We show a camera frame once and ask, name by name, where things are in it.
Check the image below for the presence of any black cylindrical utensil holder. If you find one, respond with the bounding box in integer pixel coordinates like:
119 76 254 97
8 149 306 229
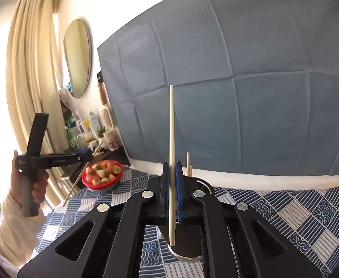
158 177 213 262

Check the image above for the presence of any pink jar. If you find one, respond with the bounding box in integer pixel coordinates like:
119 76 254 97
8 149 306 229
103 130 119 151

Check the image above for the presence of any white bottle purple label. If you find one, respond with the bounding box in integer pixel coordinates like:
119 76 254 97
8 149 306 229
74 111 86 135

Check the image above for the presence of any blue patterned tablecloth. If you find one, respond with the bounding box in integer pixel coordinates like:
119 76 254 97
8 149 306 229
36 166 339 278

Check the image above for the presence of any grey-blue wall cloth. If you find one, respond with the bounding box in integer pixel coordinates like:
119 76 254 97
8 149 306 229
97 0 339 177

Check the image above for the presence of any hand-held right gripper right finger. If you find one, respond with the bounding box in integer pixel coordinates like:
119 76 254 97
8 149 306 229
174 162 322 278

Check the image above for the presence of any pile of pale strawberries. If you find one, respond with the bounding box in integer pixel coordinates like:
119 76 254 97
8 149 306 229
85 162 122 186

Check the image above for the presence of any person's left hand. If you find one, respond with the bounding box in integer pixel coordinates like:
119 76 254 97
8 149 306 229
9 150 50 208

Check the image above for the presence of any red apple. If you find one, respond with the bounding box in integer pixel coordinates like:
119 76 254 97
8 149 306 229
101 160 118 174

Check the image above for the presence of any pale green bottle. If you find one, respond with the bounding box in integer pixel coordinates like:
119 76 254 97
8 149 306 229
88 111 100 138

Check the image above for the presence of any wooden hair brush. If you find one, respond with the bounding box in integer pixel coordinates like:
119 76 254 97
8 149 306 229
101 108 114 131

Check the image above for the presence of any person's left forearm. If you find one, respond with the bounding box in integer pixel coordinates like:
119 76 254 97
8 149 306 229
0 194 47 267

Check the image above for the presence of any oval wall mirror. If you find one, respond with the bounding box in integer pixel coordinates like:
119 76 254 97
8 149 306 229
63 19 92 99

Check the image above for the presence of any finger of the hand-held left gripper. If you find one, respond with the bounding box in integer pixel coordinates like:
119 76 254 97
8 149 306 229
64 147 94 157
69 154 95 165

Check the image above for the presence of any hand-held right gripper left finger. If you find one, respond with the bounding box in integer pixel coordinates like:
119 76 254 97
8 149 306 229
17 162 171 278

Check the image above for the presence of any cream curtain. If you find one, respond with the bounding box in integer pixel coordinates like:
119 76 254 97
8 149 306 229
6 0 68 209

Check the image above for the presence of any red fruit bowl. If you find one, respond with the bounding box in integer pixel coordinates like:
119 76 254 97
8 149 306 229
81 160 124 192

